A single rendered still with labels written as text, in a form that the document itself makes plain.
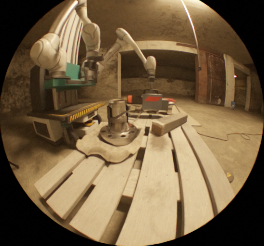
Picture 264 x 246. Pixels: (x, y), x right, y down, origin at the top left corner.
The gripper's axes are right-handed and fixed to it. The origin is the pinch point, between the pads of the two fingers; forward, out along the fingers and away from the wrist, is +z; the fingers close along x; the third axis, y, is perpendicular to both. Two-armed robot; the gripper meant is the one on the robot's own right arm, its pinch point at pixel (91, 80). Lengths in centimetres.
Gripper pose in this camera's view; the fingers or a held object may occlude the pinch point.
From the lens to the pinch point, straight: 68.8
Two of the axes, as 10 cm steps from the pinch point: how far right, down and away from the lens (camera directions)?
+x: -1.1, 2.7, -9.5
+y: -9.9, -0.3, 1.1
